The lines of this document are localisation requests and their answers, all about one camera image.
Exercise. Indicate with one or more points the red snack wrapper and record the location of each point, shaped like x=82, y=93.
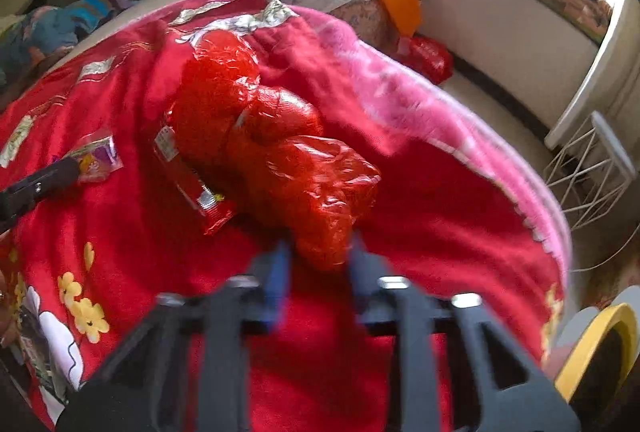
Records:
x=195, y=182

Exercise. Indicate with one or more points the purple snack wrapper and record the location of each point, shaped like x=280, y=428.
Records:
x=97, y=159

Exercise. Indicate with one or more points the red shiny plastic bag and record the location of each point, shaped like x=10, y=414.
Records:
x=427, y=59

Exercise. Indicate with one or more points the white window bench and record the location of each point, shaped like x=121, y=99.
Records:
x=500, y=47

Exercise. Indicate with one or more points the blue patterned cloth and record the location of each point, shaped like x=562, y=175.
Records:
x=55, y=32

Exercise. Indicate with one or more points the red floral blanket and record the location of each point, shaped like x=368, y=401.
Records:
x=425, y=212

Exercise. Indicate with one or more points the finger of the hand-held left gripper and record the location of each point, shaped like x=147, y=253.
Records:
x=45, y=184

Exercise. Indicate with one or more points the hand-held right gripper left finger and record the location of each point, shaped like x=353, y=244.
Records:
x=276, y=287

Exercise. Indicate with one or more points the cream curtain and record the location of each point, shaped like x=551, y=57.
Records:
x=590, y=82

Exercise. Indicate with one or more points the yellow rimmed trash bin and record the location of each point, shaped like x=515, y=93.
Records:
x=600, y=352

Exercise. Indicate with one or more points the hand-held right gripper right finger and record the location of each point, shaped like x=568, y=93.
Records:
x=361, y=282

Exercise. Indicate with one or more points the pink floral bag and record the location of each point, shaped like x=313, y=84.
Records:
x=365, y=19

